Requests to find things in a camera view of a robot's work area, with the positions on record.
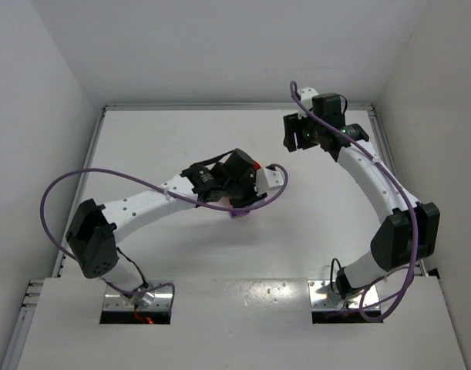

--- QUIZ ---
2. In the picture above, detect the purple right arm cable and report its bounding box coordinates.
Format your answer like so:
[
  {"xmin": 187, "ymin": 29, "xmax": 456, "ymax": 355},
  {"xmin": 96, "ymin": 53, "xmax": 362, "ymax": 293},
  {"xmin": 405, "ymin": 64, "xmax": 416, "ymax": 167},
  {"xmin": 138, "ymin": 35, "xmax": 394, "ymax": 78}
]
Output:
[{"xmin": 288, "ymin": 80, "xmax": 419, "ymax": 323}]

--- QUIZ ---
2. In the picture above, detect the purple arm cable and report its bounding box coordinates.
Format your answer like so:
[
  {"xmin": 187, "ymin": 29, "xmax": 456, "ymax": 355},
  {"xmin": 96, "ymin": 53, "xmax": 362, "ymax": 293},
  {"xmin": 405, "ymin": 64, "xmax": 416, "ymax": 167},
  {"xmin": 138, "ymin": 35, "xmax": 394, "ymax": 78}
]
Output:
[
  {"xmin": 39, "ymin": 163, "xmax": 289, "ymax": 309},
  {"xmin": 288, "ymin": 80, "xmax": 419, "ymax": 323}
]

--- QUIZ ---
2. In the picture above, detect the metal base plate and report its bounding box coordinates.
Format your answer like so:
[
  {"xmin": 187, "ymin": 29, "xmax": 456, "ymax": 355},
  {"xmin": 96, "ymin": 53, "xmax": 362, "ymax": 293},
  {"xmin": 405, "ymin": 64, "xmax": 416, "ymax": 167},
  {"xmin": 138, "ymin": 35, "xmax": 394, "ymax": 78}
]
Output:
[
  {"xmin": 103, "ymin": 281, "xmax": 174, "ymax": 312},
  {"xmin": 308, "ymin": 280, "xmax": 382, "ymax": 313}
]

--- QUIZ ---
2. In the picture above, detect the purple lego block stack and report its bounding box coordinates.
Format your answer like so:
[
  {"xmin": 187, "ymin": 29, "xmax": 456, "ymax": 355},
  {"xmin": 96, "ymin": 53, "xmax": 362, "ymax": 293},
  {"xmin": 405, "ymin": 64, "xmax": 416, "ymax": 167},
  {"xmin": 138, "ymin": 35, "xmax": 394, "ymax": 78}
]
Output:
[{"xmin": 230, "ymin": 210, "xmax": 250, "ymax": 219}]

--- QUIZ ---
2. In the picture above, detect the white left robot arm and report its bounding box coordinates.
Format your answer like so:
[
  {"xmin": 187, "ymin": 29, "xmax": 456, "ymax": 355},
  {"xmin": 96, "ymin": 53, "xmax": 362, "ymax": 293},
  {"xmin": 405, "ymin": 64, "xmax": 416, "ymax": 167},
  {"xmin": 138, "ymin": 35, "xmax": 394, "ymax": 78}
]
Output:
[{"xmin": 66, "ymin": 149, "xmax": 267, "ymax": 291}]

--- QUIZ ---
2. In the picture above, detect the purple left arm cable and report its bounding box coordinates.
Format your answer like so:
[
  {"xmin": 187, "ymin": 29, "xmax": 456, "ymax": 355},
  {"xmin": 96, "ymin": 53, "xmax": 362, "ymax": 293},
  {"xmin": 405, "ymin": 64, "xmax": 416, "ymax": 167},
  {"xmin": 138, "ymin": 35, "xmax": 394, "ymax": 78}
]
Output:
[{"xmin": 39, "ymin": 163, "xmax": 289, "ymax": 309}]

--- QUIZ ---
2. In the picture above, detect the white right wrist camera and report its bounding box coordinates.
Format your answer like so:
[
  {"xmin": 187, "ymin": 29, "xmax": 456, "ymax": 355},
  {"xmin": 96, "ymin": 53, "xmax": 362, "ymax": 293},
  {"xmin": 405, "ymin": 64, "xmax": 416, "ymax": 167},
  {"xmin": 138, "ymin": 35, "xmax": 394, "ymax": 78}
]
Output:
[{"xmin": 298, "ymin": 86, "xmax": 319, "ymax": 116}]

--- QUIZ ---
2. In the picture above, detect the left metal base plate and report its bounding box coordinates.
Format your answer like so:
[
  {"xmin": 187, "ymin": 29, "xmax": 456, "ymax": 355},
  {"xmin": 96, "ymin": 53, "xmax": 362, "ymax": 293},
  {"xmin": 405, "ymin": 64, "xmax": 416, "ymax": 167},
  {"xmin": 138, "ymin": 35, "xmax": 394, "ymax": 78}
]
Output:
[{"xmin": 103, "ymin": 281, "xmax": 174, "ymax": 312}]

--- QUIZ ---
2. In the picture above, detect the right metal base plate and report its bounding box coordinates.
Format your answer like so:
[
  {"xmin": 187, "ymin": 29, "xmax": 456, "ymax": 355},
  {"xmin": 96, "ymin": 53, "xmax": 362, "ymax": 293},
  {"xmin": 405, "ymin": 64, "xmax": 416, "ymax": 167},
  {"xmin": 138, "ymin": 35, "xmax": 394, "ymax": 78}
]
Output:
[{"xmin": 308, "ymin": 280, "xmax": 382, "ymax": 313}]

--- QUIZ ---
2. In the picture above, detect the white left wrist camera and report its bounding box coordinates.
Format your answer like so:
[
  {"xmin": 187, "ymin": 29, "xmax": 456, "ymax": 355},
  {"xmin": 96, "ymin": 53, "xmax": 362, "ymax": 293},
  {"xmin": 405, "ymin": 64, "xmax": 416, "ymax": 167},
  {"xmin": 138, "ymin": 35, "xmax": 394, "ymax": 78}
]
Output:
[{"xmin": 254, "ymin": 168, "xmax": 284, "ymax": 195}]

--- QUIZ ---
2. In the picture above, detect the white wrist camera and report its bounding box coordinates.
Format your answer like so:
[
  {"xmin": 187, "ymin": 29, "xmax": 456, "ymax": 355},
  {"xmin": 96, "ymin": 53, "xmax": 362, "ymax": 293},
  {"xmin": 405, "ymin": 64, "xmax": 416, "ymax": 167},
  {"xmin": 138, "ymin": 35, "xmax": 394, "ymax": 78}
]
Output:
[
  {"xmin": 298, "ymin": 86, "xmax": 319, "ymax": 116},
  {"xmin": 254, "ymin": 168, "xmax": 284, "ymax": 195}
]

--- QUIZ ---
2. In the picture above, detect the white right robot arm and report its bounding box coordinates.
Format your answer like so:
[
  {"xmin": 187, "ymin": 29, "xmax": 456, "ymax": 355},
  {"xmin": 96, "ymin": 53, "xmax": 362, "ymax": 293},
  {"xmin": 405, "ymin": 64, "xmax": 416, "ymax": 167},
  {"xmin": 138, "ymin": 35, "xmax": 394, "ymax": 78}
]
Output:
[{"xmin": 284, "ymin": 87, "xmax": 440, "ymax": 298}]

